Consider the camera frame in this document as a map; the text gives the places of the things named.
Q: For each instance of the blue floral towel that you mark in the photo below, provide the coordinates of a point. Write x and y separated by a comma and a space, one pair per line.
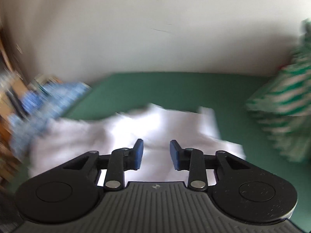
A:
43, 106

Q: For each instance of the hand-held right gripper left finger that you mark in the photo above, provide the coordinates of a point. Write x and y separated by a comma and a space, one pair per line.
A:
139, 154

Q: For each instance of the white t-shirt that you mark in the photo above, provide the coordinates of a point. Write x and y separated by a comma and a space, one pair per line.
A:
155, 126

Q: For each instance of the cardboard boxes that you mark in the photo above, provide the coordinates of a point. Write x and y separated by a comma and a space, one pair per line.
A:
14, 87

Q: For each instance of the green striped shirt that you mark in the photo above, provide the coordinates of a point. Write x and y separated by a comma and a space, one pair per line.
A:
284, 102

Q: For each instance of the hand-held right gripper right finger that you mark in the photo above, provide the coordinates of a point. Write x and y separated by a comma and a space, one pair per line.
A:
175, 154

